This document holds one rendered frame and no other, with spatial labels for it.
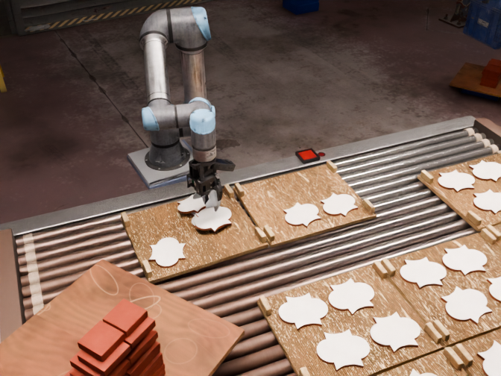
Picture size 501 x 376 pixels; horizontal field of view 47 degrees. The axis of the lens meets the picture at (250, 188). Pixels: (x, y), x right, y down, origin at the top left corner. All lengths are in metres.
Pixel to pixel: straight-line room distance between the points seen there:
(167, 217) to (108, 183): 1.88
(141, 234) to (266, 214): 0.44
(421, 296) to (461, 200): 0.54
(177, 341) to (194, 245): 0.49
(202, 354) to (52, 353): 0.37
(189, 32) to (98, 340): 1.17
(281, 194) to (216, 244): 0.36
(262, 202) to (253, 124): 2.38
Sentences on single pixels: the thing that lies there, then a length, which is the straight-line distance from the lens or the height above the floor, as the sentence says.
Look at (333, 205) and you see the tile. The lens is 2.07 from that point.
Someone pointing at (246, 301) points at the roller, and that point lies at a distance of 1.75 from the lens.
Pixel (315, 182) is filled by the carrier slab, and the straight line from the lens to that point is 2.19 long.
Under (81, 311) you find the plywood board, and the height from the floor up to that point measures 1.04.
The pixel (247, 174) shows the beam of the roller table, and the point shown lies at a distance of 2.26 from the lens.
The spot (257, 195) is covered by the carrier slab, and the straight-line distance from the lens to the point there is 2.11.
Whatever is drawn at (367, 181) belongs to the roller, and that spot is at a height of 0.92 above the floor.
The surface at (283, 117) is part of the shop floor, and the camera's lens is 4.52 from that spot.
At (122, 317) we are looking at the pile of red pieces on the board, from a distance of 1.28.
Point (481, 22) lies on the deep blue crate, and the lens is 6.30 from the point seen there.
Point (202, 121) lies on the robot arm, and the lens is 1.71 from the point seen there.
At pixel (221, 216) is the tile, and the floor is 0.97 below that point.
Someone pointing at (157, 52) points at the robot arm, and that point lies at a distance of 1.97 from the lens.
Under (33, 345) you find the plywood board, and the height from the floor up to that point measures 1.04.
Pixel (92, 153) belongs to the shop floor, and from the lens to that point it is 4.22.
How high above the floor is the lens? 2.21
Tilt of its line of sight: 36 degrees down
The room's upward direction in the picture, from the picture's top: straight up
